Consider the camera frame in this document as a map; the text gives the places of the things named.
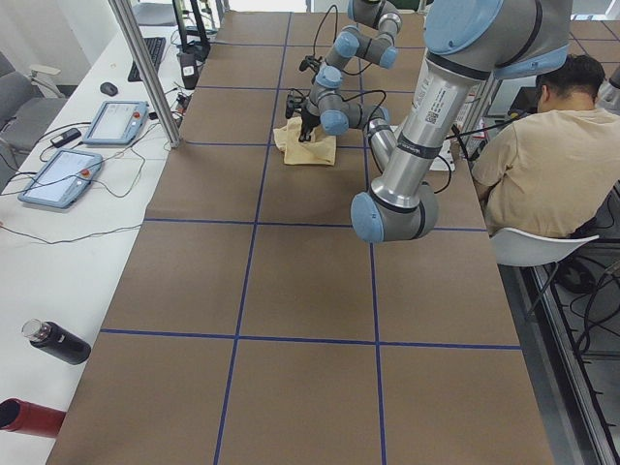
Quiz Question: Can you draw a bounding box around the grey office chair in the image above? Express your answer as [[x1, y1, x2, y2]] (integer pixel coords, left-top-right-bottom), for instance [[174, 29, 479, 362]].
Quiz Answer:
[[1, 53, 67, 190]]

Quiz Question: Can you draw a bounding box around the black computer keyboard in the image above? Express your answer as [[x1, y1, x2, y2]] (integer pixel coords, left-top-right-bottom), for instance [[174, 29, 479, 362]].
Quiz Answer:
[[127, 37, 167, 82]]

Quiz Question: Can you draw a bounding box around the black thermos bottle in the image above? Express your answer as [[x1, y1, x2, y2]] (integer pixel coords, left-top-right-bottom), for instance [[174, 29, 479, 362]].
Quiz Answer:
[[21, 319, 91, 365]]

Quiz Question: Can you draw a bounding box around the black power adapter box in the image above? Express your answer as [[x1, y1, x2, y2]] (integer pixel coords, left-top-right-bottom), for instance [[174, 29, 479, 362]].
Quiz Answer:
[[177, 52, 200, 90]]

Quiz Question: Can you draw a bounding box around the white plastic chair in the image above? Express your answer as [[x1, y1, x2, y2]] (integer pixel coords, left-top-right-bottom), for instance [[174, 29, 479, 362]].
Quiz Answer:
[[490, 228, 599, 267]]

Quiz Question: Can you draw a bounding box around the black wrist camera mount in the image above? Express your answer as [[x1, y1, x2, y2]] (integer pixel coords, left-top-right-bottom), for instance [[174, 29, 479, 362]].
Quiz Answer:
[[285, 88, 307, 119], [298, 55, 322, 74]]

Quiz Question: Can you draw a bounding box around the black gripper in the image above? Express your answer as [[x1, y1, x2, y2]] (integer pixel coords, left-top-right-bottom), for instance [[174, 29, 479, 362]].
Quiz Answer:
[[298, 104, 320, 143]]

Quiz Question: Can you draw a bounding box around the red cylinder bottle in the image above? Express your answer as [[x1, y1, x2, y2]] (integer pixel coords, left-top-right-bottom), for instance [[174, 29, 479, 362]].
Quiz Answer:
[[1, 398, 66, 438]]

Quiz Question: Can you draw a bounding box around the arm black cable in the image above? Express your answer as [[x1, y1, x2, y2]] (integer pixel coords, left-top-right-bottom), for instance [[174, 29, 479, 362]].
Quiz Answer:
[[312, 4, 340, 62], [338, 89, 456, 195]]

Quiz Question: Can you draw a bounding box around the beige long-sleeve printed shirt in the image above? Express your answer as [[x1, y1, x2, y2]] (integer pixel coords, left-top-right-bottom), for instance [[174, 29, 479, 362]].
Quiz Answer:
[[273, 116, 336, 167]]

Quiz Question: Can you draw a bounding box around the blue teach pendant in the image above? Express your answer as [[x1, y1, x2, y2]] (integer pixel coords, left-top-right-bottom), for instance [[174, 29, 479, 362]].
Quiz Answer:
[[17, 149, 104, 209], [82, 101, 148, 146]]

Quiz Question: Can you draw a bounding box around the far blue teach pendant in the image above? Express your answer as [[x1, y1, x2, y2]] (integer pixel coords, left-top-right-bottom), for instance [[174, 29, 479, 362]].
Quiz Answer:
[[82, 101, 148, 146]]

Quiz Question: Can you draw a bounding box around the near blue teach pendant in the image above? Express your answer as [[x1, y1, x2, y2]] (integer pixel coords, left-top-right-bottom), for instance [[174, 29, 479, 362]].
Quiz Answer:
[[17, 149, 104, 209]]

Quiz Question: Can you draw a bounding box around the aluminium frame post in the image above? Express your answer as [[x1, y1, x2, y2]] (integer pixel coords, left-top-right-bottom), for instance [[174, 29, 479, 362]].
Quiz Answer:
[[108, 0, 181, 148]]

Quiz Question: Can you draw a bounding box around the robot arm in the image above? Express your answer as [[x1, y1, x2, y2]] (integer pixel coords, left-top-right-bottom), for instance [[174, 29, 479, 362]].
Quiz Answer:
[[324, 0, 402, 71], [287, 0, 573, 243]]

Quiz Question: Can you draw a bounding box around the black computer mouse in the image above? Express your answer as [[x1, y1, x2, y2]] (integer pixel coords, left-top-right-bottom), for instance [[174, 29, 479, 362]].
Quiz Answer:
[[100, 81, 118, 97]]

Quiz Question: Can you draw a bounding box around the seated person beige shirt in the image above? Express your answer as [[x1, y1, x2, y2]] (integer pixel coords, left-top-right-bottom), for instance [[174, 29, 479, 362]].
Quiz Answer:
[[472, 54, 619, 238]]

